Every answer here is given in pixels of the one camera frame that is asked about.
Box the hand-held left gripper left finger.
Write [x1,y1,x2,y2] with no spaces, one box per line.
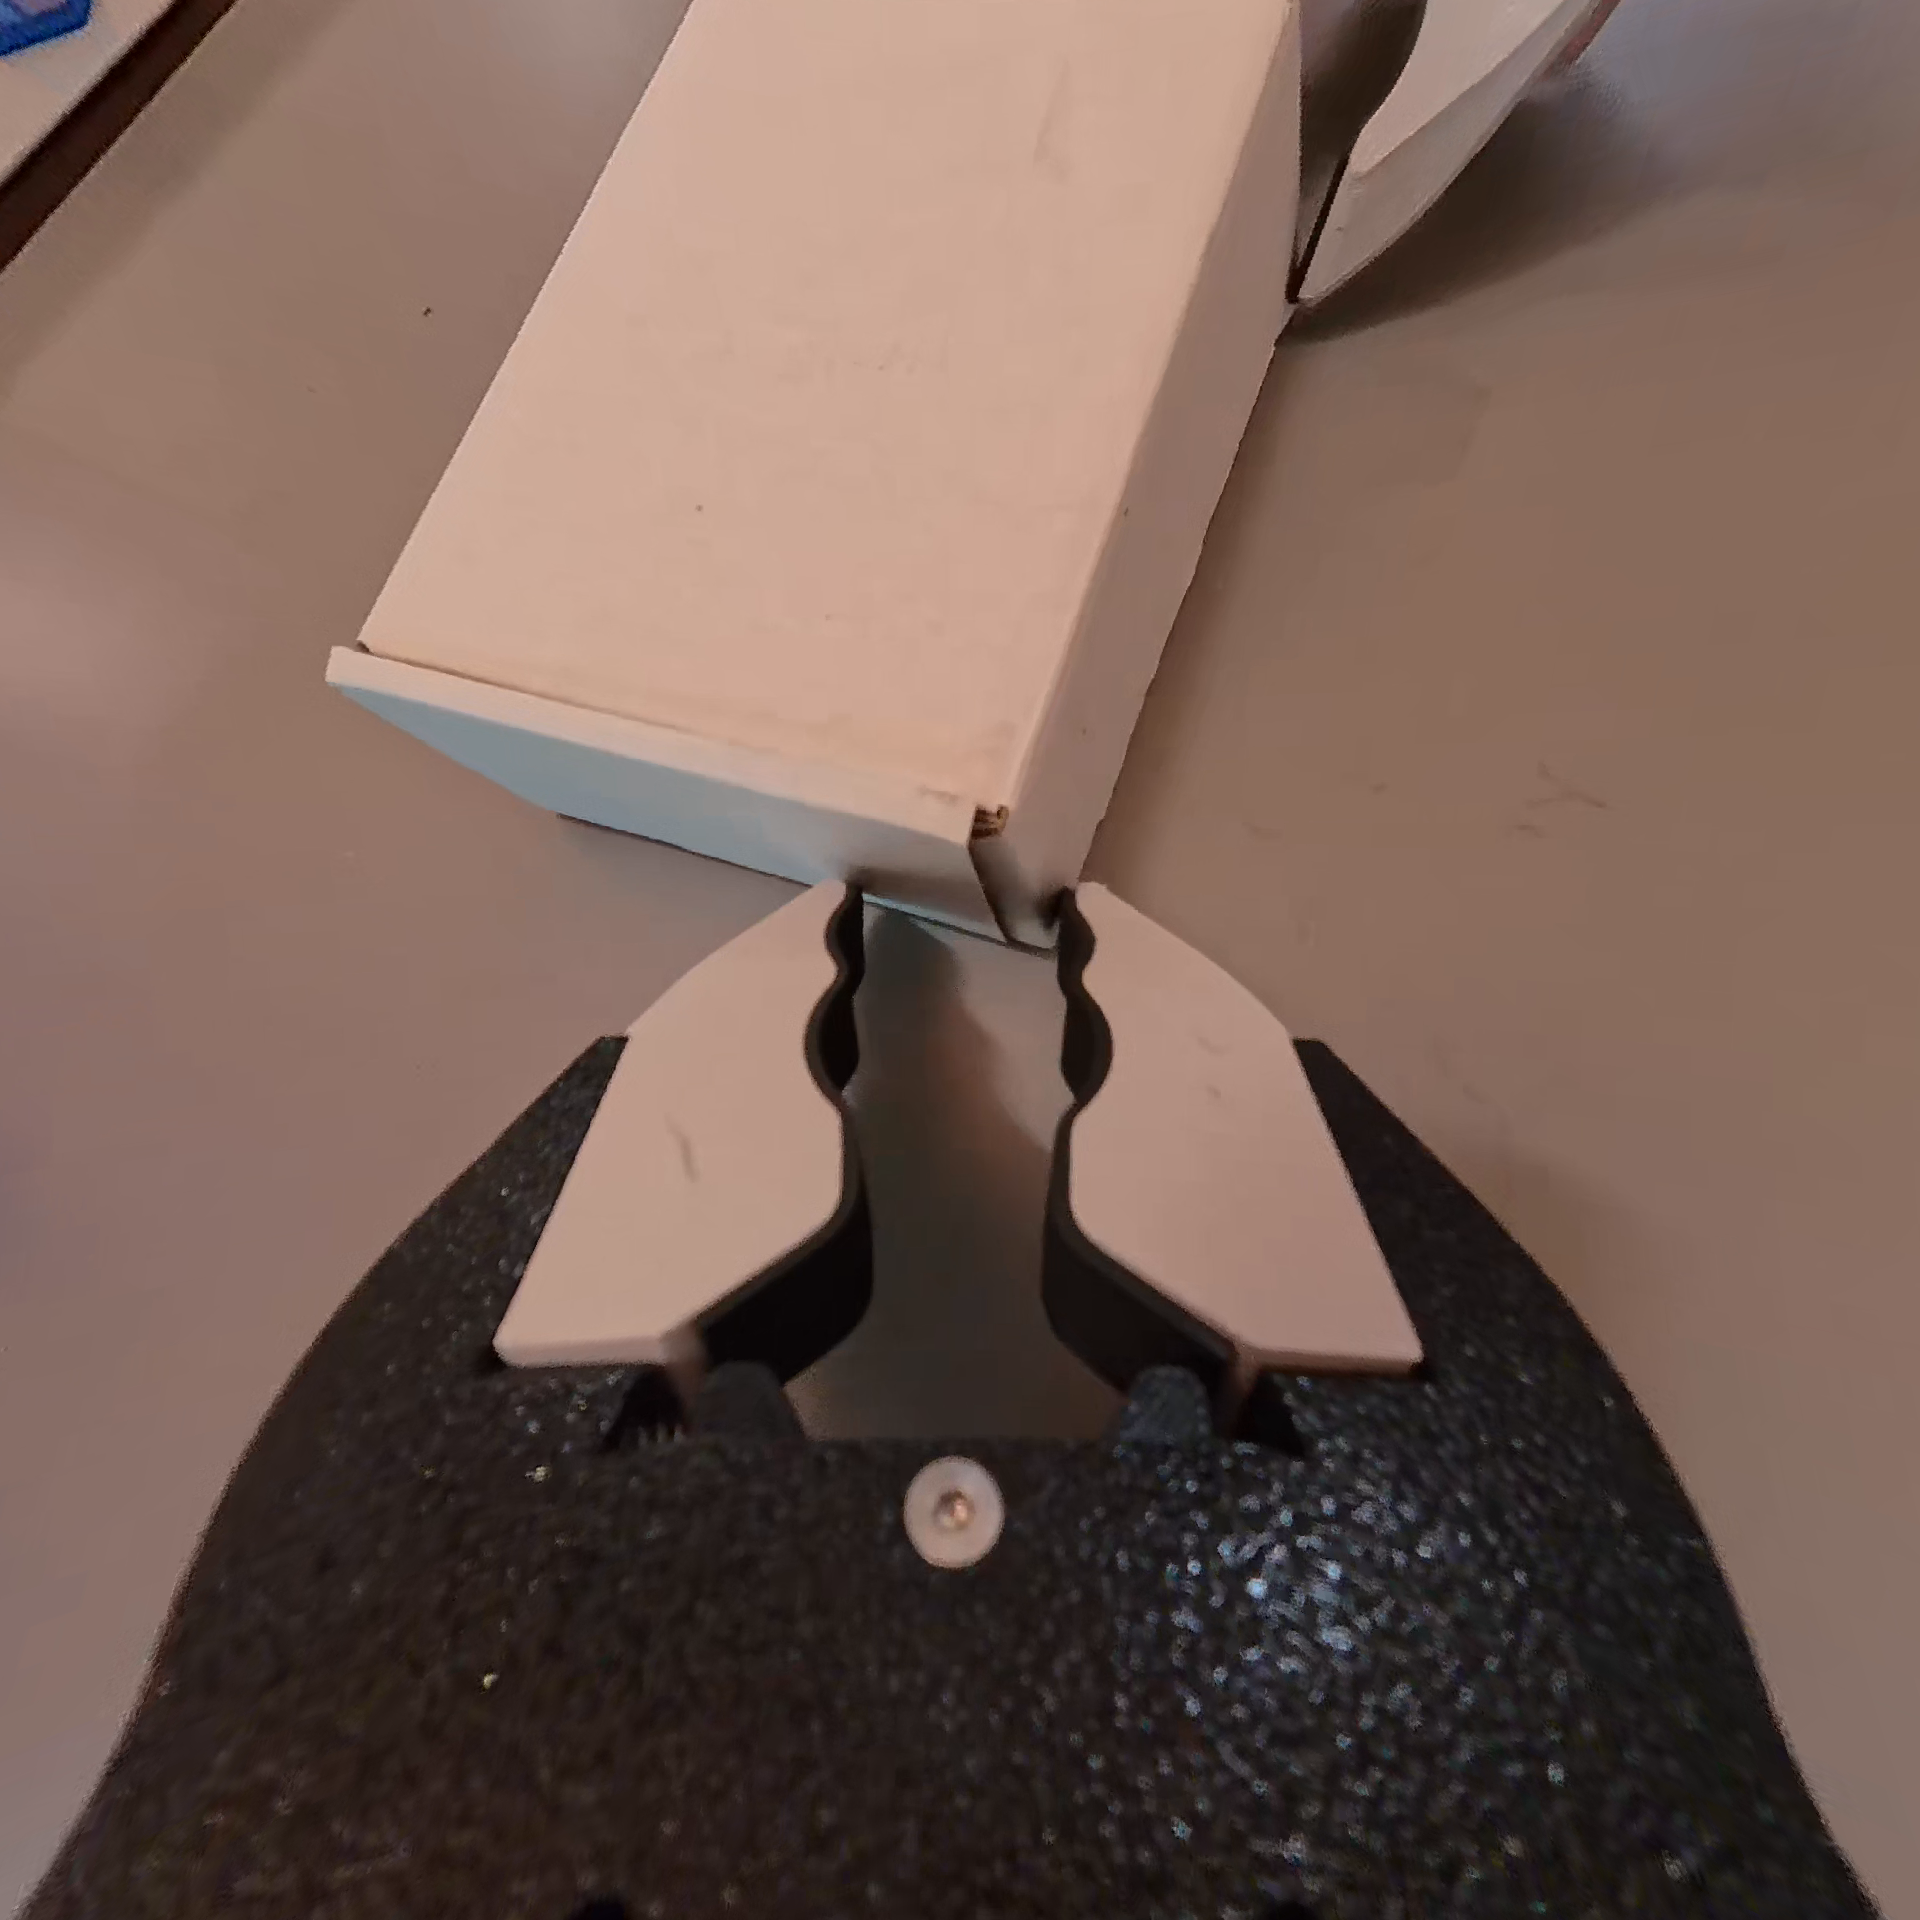
[491,883,879,1395]

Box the white cardboard box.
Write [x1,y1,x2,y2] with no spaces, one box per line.
[328,0,1308,951]

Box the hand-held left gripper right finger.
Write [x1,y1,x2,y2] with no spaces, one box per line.
[1042,883,1427,1419]

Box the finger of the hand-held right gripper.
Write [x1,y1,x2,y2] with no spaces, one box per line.
[1290,0,1610,310]

